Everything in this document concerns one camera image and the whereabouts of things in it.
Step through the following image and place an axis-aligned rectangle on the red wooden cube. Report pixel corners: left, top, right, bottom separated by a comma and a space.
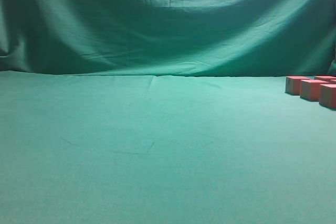
300, 79, 328, 101
314, 76, 336, 82
319, 84, 336, 109
285, 76, 309, 95

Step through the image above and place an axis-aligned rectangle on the red wooden cube back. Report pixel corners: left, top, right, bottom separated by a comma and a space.
314, 76, 336, 82

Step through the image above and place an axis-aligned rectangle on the green cloth backdrop and cover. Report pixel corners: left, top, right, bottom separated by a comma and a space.
1, 0, 335, 223

